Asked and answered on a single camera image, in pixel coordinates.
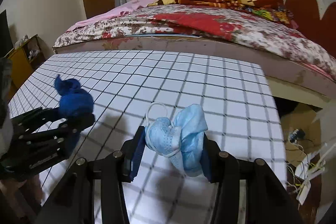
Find dark blue cloth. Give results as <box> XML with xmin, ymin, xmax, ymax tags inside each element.
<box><xmin>53</xmin><ymin>74</ymin><xmax>95</xmax><ymax>155</ymax></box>

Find light blue face mask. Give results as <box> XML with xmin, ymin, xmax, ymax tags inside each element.
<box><xmin>145</xmin><ymin>102</ymin><xmax>208</xmax><ymax>177</ymax></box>

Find white wifi router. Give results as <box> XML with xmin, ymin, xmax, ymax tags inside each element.
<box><xmin>294</xmin><ymin>143</ymin><xmax>327</xmax><ymax>205</ymax></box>

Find wooden side cabinet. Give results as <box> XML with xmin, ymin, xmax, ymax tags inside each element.
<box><xmin>8</xmin><ymin>35</ymin><xmax>46</xmax><ymax>90</ymax></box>

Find cardboard box under bed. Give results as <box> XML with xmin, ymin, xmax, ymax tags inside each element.
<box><xmin>280</xmin><ymin>103</ymin><xmax>321</xmax><ymax>166</ymax></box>

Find white grid tablecloth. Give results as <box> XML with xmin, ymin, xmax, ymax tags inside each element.
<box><xmin>9</xmin><ymin>50</ymin><xmax>287</xmax><ymax>223</ymax></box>

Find pink bed sheet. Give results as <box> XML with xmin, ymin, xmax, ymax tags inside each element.
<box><xmin>67</xmin><ymin>0</ymin><xmax>157</xmax><ymax>32</ymax></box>

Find bed with floral sheet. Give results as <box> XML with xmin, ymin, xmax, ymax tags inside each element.
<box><xmin>54</xmin><ymin>5</ymin><xmax>335</xmax><ymax>99</ymax></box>

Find red patterned blanket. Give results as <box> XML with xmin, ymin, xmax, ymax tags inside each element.
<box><xmin>148</xmin><ymin>0</ymin><xmax>298</xmax><ymax>30</ymax></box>

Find red wooden headboard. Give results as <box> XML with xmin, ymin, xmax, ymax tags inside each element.
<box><xmin>278</xmin><ymin>0</ymin><xmax>336</xmax><ymax>56</ymax></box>

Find white charging cable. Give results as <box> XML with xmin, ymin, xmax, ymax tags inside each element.
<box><xmin>284</xmin><ymin>139</ymin><xmax>316</xmax><ymax>196</ymax></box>

